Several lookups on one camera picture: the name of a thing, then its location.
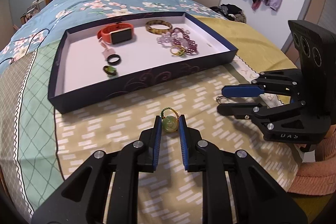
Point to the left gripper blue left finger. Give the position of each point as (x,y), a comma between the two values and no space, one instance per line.
(104,189)

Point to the patchwork bedspread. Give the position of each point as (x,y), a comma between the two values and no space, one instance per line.
(40,147)

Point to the green jade pendant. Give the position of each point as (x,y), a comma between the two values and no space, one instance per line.
(170,123)

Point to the gold green knot charm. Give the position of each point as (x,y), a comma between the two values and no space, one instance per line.
(178,51)

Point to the tortoiseshell bangle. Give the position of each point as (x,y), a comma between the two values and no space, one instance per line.
(158,27)

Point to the orange smart watch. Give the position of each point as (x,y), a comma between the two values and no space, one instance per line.
(116,33)

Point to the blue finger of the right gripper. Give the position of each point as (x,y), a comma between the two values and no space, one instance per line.
(280,82)
(246,113)

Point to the pink sleeve forearm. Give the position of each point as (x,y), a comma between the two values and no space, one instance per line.
(318,178)

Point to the left nightstand clutter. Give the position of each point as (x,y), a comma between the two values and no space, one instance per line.
(32,10)

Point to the blue floral duvet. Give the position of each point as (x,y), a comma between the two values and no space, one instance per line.
(49,24)

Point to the dark blue cardboard box tray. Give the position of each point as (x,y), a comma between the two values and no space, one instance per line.
(77,77)

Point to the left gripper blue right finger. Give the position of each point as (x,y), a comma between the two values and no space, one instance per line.
(236,188)

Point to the pile of dark clothes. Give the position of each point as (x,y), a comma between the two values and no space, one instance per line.
(230,12)

